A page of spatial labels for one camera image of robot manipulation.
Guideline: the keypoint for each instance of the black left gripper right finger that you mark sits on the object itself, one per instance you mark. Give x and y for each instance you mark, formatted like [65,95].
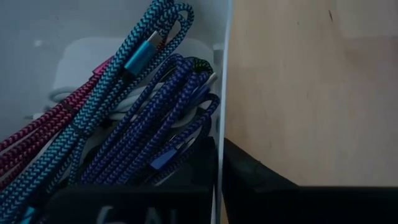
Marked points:
[280,202]

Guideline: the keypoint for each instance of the white plastic bin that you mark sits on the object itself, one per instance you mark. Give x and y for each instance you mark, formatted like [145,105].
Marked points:
[37,25]

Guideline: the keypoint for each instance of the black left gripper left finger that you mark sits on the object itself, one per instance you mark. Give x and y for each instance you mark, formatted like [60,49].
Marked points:
[140,205]

